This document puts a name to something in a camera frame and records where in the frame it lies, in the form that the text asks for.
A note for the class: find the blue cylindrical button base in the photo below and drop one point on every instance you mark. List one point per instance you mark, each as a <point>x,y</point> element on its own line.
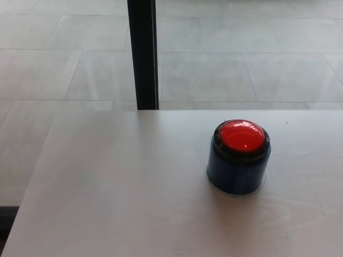
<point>235,178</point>

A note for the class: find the red dome push button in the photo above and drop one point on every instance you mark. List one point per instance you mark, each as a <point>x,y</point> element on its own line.
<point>240,137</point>

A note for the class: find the black vertical window frame post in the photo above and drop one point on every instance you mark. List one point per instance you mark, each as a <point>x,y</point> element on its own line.
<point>144,53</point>

